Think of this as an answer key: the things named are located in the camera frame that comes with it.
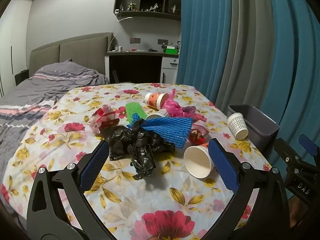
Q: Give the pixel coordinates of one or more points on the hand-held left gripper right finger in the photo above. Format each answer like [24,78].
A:
[223,166]

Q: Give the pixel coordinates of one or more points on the green foam net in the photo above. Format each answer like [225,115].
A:
[135,110]

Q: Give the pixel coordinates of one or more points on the small white jar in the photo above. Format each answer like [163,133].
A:
[120,48]

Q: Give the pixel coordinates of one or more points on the collection of figurines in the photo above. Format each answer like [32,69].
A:
[131,6]

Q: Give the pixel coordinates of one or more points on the blue and grey curtain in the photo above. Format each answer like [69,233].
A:
[250,42]

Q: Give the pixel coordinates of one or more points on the black plastic bag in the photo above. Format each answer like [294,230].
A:
[130,140]

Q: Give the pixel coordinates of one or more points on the white drawer cabinet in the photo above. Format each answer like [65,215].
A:
[168,67]

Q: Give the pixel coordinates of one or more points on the blue foam net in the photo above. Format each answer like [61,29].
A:
[170,127]

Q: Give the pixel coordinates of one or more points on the small black desk object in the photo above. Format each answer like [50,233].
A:
[153,50]

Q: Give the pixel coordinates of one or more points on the red and white plastic bag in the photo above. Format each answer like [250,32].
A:
[105,118]

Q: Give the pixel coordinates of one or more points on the grey striped blanket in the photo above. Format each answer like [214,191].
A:
[37,92]

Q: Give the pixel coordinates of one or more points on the pink plastic bag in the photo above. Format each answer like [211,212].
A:
[175,107]

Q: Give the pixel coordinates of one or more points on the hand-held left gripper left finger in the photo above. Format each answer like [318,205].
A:
[93,166]

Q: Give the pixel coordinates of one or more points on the floral tablecloth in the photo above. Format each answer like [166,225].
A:
[125,205]

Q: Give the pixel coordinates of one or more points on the grey upholstered headboard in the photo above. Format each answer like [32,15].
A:
[80,47]

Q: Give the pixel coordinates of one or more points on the red snack wrapper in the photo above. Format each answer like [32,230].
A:
[197,133]

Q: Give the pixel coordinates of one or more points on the grid patterned paper cup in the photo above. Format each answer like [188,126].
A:
[236,125]

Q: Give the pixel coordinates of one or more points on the white wardrobe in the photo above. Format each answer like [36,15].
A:
[15,42]

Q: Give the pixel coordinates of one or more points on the orange printed paper cup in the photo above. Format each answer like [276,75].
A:
[156,100]

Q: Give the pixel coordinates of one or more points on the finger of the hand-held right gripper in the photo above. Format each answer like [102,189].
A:
[308,145]
[290,160]

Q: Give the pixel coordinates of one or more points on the large white paper cup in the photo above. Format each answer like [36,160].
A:
[197,160]

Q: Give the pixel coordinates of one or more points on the small white paper cup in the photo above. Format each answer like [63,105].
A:
[156,115]

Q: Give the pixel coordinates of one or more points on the grey wall socket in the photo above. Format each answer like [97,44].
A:
[162,41]

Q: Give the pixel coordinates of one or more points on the grey plastic bin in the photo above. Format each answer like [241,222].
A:
[262,132]

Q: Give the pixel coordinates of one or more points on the green box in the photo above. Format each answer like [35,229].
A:
[172,50]

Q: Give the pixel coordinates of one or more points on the dark topped desk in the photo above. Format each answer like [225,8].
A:
[135,65]

